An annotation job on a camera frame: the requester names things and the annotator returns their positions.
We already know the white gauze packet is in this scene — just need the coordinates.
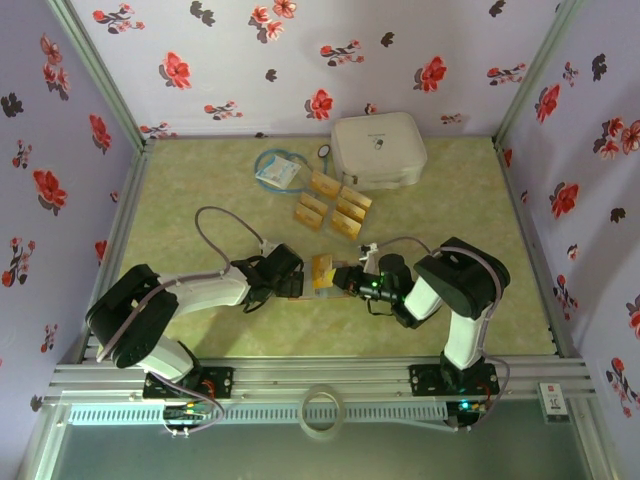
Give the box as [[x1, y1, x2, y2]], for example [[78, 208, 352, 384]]
[[254, 153, 301, 189]]

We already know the blue stethoscope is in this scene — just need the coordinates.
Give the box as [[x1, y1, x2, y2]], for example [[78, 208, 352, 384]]
[[253, 143, 334, 194]]

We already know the white medical case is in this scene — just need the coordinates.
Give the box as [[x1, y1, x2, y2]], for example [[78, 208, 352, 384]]
[[329, 110, 429, 191]]

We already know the clear tape roll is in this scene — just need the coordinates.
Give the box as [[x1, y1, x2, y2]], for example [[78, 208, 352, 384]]
[[299, 384, 346, 442]]

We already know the white label box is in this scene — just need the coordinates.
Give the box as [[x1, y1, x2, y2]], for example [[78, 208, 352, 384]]
[[537, 382, 571, 425]]

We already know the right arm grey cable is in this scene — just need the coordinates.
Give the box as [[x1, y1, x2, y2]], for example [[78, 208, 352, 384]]
[[374, 235, 512, 432]]

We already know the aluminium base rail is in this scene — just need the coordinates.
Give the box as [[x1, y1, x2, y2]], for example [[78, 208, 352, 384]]
[[42, 357, 599, 406]]

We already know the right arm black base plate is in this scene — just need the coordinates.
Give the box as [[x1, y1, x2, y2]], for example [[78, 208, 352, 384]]
[[408, 363, 500, 399]]

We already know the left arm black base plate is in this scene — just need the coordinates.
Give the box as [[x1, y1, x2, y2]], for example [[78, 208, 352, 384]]
[[142, 366, 235, 401]]

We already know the white slotted cable duct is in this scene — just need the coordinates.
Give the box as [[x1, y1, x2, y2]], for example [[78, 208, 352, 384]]
[[67, 402, 449, 426]]

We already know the aluminium table side rail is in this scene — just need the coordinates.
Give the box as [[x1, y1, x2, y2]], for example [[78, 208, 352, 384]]
[[79, 139, 156, 361], [492, 138, 581, 359]]

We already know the aluminium frame corner post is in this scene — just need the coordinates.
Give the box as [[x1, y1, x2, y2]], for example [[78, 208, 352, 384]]
[[492, 0, 584, 146], [47, 0, 156, 151]]

